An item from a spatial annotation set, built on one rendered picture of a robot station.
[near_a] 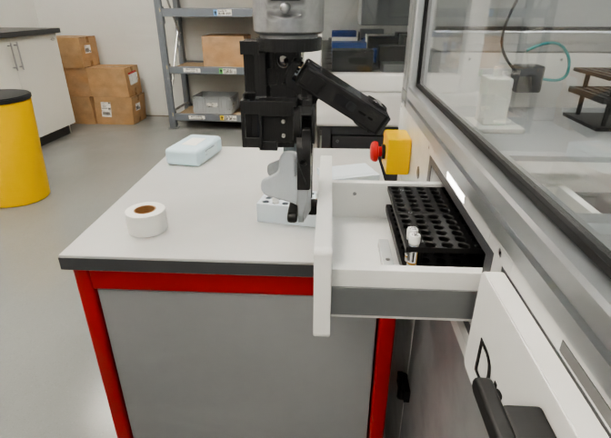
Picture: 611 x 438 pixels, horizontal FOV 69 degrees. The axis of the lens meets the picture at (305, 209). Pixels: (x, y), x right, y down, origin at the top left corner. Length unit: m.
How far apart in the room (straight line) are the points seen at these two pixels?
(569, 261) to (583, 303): 0.03
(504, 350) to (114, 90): 4.74
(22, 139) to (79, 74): 2.07
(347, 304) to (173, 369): 0.53
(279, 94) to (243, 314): 0.44
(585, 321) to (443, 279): 0.18
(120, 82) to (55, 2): 1.12
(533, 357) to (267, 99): 0.35
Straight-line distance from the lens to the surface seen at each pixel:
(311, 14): 0.48
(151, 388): 0.99
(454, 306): 0.49
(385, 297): 0.47
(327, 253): 0.42
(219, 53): 4.42
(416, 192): 0.63
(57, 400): 1.71
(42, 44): 4.55
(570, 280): 0.32
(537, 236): 0.36
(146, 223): 0.82
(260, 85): 0.50
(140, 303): 0.85
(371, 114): 0.50
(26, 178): 3.18
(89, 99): 5.08
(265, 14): 0.48
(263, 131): 0.50
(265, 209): 0.83
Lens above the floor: 1.14
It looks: 25 degrees down
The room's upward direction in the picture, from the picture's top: straight up
